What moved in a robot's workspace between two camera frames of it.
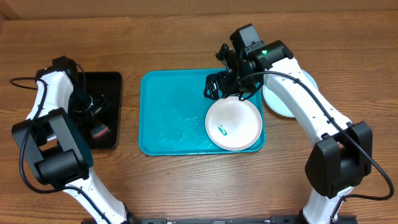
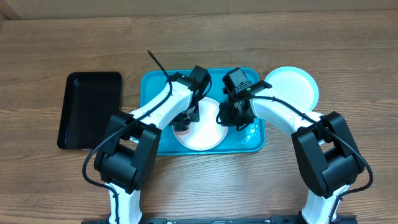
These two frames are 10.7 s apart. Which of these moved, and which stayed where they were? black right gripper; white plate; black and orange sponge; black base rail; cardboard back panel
Moved: black right gripper; white plate; black and orange sponge
Stayed: cardboard back panel; black base rail
